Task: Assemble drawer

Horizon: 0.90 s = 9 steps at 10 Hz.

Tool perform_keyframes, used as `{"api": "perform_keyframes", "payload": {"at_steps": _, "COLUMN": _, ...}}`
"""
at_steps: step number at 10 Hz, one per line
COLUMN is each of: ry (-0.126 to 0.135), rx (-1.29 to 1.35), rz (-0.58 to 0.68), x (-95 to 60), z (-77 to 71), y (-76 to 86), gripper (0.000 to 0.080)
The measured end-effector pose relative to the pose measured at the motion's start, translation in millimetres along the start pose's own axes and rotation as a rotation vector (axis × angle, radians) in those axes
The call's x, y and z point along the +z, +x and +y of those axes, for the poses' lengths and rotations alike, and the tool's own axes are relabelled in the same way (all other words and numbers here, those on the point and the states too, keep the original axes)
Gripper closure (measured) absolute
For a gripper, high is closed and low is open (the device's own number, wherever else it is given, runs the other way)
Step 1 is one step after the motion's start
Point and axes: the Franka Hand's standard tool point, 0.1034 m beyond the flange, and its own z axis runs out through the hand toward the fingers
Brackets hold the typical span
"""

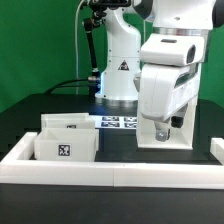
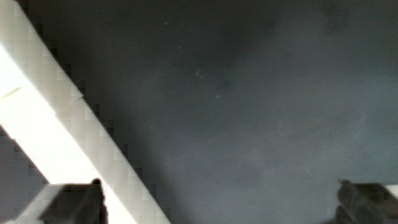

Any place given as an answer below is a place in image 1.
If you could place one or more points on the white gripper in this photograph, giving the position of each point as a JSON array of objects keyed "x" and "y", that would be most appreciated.
[{"x": 164, "y": 90}]

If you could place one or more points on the white drawer cabinet frame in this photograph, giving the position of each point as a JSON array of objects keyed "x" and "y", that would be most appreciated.
[{"x": 180, "y": 138}]

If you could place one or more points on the white drawer box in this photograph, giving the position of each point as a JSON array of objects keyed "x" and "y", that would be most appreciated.
[
  {"x": 67, "y": 120},
  {"x": 65, "y": 144}
]

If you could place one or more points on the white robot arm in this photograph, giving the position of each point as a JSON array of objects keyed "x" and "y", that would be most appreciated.
[{"x": 130, "y": 23}]

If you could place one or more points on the white U-shaped fence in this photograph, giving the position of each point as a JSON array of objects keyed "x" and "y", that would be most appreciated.
[{"x": 17, "y": 167}]

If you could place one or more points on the paper sheet with markers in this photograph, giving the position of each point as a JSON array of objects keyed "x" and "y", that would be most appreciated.
[{"x": 115, "y": 122}]

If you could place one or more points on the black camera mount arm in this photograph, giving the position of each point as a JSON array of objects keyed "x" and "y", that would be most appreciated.
[{"x": 89, "y": 24}]

